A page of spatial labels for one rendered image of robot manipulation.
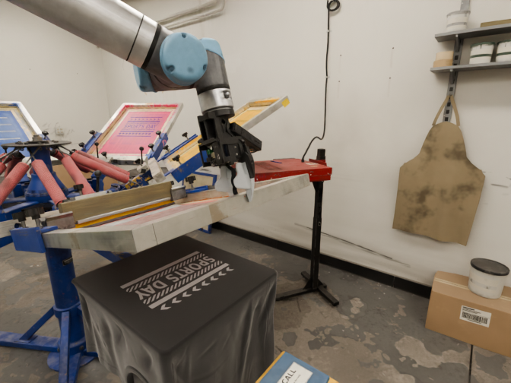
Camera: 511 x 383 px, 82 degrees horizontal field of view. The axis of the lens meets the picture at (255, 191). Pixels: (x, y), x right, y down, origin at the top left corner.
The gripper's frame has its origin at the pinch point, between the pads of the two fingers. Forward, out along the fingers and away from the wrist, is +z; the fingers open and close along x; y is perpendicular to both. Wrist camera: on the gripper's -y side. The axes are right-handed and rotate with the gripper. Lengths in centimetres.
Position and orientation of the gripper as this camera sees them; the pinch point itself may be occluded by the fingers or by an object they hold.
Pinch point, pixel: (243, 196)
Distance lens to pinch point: 69.4
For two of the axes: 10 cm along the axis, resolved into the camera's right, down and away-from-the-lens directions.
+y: -6.1, 2.0, -7.6
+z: 2.1, 9.7, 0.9
